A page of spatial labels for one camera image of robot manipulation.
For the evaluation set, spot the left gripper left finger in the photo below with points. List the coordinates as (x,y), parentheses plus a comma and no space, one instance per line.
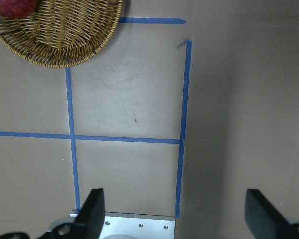
(87,216)

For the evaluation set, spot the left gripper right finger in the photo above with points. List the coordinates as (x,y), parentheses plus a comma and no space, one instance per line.
(264,220)

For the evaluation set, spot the woven wicker basket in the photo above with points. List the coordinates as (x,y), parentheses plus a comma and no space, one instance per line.
(62,33)

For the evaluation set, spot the red apple in basket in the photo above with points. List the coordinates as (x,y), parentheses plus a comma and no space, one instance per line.
(17,8)

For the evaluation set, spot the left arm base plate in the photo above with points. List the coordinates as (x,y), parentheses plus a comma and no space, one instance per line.
(131,226)

